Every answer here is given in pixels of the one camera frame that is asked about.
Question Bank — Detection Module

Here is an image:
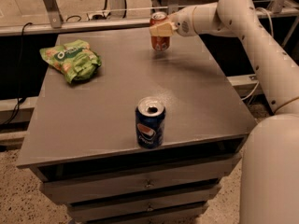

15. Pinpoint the blue pepsi can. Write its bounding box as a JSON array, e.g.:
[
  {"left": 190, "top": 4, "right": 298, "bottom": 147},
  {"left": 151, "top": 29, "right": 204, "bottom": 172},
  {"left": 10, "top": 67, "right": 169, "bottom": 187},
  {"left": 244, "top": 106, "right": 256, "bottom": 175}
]
[{"left": 135, "top": 97, "right": 166, "bottom": 149}]

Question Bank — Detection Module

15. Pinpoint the power strip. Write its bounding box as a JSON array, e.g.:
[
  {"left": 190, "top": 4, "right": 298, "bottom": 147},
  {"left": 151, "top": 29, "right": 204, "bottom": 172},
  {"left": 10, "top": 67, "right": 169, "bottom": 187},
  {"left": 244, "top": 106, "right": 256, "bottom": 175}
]
[{"left": 87, "top": 12, "right": 110, "bottom": 21}]

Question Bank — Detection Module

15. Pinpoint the grey drawer cabinet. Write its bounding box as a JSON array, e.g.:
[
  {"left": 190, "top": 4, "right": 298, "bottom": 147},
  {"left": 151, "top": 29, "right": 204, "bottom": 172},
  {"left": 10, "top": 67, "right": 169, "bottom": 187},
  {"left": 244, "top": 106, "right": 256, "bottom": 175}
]
[{"left": 17, "top": 28, "right": 255, "bottom": 224}]

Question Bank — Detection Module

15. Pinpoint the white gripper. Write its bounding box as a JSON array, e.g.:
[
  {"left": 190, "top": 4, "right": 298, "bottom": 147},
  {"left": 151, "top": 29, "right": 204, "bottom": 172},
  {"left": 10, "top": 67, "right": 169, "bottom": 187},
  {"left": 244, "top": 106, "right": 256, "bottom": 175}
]
[{"left": 149, "top": 6, "right": 197, "bottom": 37}]

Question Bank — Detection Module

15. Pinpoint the metal railing frame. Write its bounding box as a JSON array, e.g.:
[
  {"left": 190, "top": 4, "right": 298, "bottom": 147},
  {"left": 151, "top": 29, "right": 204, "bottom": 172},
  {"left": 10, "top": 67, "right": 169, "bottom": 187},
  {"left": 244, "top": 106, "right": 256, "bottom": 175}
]
[{"left": 0, "top": 0, "right": 299, "bottom": 37}]

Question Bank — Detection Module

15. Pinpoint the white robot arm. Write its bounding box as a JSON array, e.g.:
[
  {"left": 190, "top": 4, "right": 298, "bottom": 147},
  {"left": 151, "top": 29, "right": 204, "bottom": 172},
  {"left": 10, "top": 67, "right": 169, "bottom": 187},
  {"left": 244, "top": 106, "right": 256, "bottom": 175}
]
[{"left": 149, "top": 0, "right": 299, "bottom": 224}]

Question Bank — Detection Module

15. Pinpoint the green chip bag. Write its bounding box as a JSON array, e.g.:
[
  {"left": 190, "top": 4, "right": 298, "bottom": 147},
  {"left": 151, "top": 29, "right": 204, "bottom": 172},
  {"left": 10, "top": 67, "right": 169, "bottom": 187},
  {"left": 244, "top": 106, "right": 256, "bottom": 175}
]
[{"left": 39, "top": 39, "right": 102, "bottom": 84}]

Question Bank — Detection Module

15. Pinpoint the red coke can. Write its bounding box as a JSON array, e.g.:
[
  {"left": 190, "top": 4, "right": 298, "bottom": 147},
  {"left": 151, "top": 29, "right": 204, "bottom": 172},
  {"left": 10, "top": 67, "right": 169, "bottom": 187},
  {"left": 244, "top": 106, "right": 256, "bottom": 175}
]
[{"left": 149, "top": 11, "right": 170, "bottom": 51}]

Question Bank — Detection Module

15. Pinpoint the black cable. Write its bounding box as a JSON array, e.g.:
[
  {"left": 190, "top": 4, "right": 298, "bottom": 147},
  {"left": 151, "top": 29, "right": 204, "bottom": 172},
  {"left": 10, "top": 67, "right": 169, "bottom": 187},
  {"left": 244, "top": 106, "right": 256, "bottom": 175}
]
[{"left": 0, "top": 21, "right": 34, "bottom": 127}]

